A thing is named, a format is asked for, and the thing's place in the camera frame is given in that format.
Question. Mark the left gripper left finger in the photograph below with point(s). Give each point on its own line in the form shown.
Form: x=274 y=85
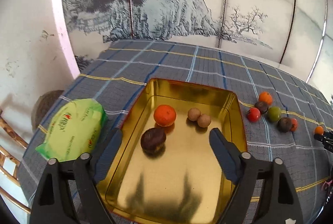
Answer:
x=53 y=202

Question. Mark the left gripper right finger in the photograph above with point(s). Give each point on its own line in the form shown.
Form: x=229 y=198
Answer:
x=278 y=201

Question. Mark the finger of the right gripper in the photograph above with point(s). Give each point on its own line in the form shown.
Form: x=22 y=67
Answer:
x=328 y=134
x=322 y=138

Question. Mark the small orange tangerine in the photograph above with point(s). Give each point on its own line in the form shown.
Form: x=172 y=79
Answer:
x=319 y=130

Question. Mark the orange persimmon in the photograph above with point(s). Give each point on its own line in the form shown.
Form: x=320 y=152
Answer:
x=294 y=125

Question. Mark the green round fruit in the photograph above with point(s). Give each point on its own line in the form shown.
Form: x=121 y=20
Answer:
x=274 y=114

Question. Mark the dark passion fruit small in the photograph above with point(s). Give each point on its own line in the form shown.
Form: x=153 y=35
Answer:
x=262 y=107

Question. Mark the red tomato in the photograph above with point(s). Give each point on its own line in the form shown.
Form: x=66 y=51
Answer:
x=253 y=114

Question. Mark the dark passion fruit large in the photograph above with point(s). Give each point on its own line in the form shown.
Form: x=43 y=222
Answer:
x=152 y=140

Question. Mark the blue plaid tablecloth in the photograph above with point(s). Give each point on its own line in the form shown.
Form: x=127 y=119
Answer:
x=118 y=75

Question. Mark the bamboo chair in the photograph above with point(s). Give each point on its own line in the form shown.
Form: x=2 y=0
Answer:
x=12 y=175

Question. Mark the green tissue pack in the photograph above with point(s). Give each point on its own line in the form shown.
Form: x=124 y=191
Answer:
x=73 y=130

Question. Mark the grey round stone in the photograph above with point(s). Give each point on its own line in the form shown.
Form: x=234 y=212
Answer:
x=42 y=106

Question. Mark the red gold metal tin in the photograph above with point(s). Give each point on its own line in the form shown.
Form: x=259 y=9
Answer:
x=184 y=182

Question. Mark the landscape painted sliding screen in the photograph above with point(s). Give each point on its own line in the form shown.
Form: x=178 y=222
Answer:
x=296 y=34

